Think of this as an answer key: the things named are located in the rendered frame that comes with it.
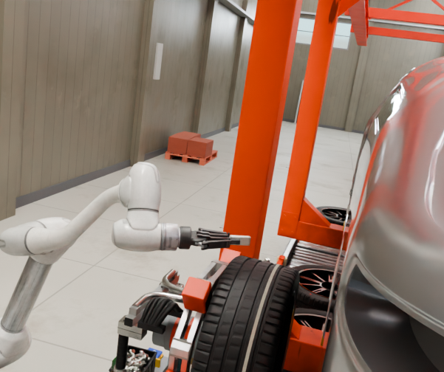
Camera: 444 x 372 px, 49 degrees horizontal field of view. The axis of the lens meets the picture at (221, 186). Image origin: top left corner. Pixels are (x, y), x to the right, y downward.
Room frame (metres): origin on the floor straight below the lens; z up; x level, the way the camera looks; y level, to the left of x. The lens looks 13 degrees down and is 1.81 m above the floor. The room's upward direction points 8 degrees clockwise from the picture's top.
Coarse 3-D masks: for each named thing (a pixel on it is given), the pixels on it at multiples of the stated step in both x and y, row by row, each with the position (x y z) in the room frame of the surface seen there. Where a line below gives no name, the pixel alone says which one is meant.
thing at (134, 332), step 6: (120, 324) 1.48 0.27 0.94; (120, 330) 1.48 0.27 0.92; (126, 330) 1.47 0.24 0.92; (132, 330) 1.47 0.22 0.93; (138, 330) 1.46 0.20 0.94; (144, 330) 1.48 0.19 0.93; (126, 336) 1.47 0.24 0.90; (132, 336) 1.47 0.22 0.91; (138, 336) 1.46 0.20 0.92; (144, 336) 1.48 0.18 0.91
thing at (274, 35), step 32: (288, 0) 2.07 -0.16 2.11; (256, 32) 2.10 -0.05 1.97; (288, 32) 2.07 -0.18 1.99; (256, 64) 2.10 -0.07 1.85; (288, 64) 2.13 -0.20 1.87; (256, 96) 2.09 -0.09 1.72; (256, 128) 2.09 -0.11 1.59; (256, 160) 2.08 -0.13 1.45; (256, 192) 2.07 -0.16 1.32; (224, 224) 2.11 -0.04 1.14; (256, 224) 2.07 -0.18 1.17; (256, 256) 2.14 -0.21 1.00
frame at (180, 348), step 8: (216, 264) 1.69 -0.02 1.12; (224, 264) 1.68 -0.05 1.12; (208, 272) 1.60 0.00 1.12; (216, 272) 1.60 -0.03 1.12; (208, 280) 1.52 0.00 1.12; (216, 280) 1.56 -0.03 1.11; (184, 312) 1.43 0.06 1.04; (184, 320) 1.41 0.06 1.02; (200, 320) 1.42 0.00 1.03; (184, 328) 1.41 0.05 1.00; (192, 328) 1.39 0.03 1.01; (176, 336) 1.38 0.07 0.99; (192, 336) 1.37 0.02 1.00; (176, 344) 1.36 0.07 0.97; (184, 344) 1.36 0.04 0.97; (192, 344) 1.36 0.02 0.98; (176, 352) 1.35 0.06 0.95; (184, 352) 1.34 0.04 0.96; (192, 352) 1.37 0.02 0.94; (176, 360) 1.37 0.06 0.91; (184, 360) 1.34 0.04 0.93; (168, 368) 1.35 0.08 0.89; (176, 368) 1.38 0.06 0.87; (184, 368) 1.34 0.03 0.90
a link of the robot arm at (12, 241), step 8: (24, 224) 1.73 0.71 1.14; (32, 224) 1.73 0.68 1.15; (40, 224) 1.76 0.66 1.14; (8, 232) 1.68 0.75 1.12; (16, 232) 1.66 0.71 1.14; (24, 232) 1.65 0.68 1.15; (0, 240) 1.69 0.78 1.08; (8, 240) 1.66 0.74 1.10; (16, 240) 1.64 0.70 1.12; (24, 240) 1.63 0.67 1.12; (0, 248) 1.70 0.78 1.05; (8, 248) 1.66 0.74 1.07; (16, 248) 1.64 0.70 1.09; (24, 248) 1.63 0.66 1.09
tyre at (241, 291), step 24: (240, 264) 1.56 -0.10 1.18; (264, 264) 1.60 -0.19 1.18; (216, 288) 1.45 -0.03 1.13; (240, 288) 1.44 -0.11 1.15; (264, 288) 1.45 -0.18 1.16; (288, 288) 1.46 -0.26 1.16; (216, 312) 1.37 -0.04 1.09; (240, 312) 1.36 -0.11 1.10; (264, 312) 1.37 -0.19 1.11; (216, 336) 1.33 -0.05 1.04; (240, 336) 1.32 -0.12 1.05; (264, 336) 1.31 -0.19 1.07; (216, 360) 1.29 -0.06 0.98; (240, 360) 1.28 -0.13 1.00; (264, 360) 1.27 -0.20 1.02
